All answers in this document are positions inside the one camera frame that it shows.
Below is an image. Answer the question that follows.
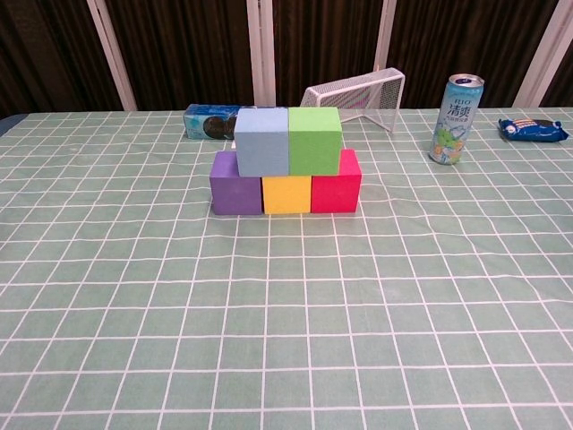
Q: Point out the white wire mesh basket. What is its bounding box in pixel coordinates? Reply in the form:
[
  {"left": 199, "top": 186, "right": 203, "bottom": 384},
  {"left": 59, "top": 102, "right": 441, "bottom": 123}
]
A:
[{"left": 299, "top": 66, "right": 406, "bottom": 135}]

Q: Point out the white frame post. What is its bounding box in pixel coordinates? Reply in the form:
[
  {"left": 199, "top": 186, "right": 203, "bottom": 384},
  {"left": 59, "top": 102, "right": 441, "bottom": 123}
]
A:
[
  {"left": 246, "top": 0, "right": 277, "bottom": 108},
  {"left": 87, "top": 0, "right": 138, "bottom": 112},
  {"left": 512, "top": 0, "right": 573, "bottom": 108},
  {"left": 372, "top": 0, "right": 398, "bottom": 75}
]

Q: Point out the yellow foam cube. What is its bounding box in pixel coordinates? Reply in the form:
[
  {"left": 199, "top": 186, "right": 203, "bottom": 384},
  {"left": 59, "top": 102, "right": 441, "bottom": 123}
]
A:
[{"left": 261, "top": 174, "right": 313, "bottom": 215}]

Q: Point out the purple foam cube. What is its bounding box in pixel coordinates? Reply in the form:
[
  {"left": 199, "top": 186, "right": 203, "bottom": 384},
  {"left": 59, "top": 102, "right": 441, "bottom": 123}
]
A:
[{"left": 209, "top": 150, "right": 264, "bottom": 217}]

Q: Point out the magenta foam cube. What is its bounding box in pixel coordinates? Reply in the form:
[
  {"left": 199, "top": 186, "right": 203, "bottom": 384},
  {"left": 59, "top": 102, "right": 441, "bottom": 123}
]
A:
[{"left": 310, "top": 149, "right": 363, "bottom": 214}]

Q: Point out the light blue foam cube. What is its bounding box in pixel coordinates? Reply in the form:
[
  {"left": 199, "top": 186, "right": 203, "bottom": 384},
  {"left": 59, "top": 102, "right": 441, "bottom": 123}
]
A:
[{"left": 234, "top": 107, "right": 291, "bottom": 177}]

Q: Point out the blue table pad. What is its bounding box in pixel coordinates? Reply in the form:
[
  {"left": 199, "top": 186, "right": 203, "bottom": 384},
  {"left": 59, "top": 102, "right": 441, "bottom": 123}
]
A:
[{"left": 0, "top": 114, "right": 21, "bottom": 138}]

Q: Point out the light blue drink can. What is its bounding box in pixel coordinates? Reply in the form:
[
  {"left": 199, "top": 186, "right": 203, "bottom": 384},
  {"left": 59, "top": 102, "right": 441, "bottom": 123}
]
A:
[{"left": 428, "top": 73, "right": 486, "bottom": 167}]

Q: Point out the blue cookie box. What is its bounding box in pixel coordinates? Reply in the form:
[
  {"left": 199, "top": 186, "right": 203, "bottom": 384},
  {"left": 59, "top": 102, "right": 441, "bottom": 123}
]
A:
[{"left": 183, "top": 104, "right": 245, "bottom": 141}]

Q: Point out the blue snack packet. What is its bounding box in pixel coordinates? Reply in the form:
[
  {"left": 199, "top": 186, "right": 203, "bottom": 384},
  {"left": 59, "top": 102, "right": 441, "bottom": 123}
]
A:
[{"left": 497, "top": 116, "right": 569, "bottom": 143}]

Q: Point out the dark pleated curtain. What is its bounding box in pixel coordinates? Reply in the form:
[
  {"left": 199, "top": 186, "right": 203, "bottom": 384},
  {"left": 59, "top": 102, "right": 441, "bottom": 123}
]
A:
[{"left": 0, "top": 0, "right": 573, "bottom": 120}]

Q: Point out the green foam cube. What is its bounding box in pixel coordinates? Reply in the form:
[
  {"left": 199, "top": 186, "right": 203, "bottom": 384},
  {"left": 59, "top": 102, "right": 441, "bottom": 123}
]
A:
[{"left": 287, "top": 106, "right": 344, "bottom": 176}]

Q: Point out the green checked tablecloth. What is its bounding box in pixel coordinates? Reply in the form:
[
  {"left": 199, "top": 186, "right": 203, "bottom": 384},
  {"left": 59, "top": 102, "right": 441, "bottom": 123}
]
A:
[{"left": 0, "top": 106, "right": 573, "bottom": 430}]

